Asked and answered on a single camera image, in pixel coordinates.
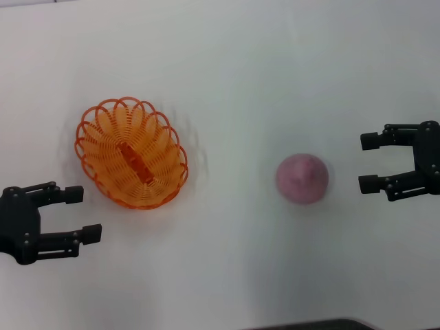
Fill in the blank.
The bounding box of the orange plastic woven basket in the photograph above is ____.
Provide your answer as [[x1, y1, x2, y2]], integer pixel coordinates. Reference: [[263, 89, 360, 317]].
[[74, 96, 190, 210]]

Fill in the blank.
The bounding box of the pink red peach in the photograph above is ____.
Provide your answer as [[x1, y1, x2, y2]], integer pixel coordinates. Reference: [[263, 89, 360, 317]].
[[275, 153, 330, 206]]

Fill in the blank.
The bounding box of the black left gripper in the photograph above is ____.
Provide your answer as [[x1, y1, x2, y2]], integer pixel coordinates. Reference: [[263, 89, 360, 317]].
[[0, 181, 103, 265]]

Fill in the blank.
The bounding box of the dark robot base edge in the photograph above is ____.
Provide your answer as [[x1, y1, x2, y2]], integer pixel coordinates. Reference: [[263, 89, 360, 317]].
[[240, 317, 379, 330]]

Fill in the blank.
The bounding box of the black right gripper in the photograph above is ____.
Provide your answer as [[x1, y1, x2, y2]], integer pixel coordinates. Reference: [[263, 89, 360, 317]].
[[357, 120, 440, 202]]

